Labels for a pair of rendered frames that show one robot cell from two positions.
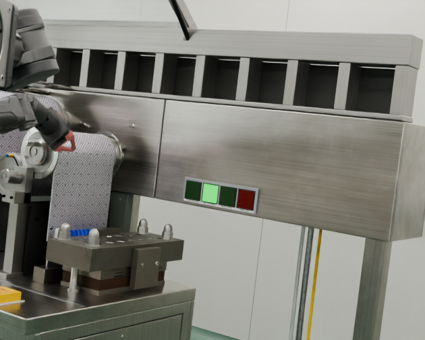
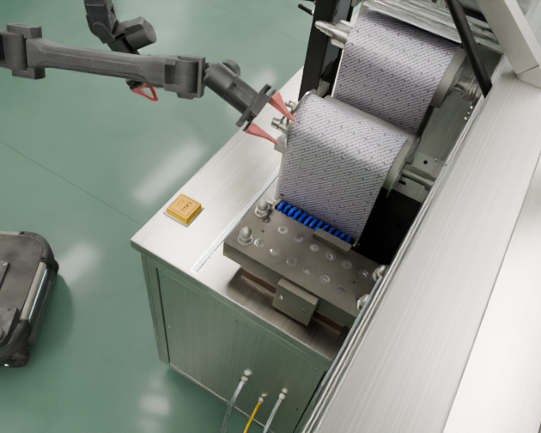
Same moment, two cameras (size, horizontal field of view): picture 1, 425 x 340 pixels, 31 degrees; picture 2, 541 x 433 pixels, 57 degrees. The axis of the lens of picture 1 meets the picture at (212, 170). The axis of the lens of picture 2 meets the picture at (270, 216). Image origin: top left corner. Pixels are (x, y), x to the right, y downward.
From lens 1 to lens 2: 2.03 m
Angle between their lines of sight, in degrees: 81
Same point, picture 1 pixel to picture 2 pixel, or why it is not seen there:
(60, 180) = (294, 161)
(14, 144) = (357, 90)
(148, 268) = (293, 306)
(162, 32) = not seen: hidden behind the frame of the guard
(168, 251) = (342, 317)
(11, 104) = (146, 67)
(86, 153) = (335, 154)
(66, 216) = (300, 195)
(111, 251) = (249, 259)
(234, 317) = not seen: outside the picture
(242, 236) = not seen: outside the picture
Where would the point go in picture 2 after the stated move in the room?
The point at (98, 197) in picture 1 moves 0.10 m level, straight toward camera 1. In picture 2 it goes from (350, 205) to (309, 210)
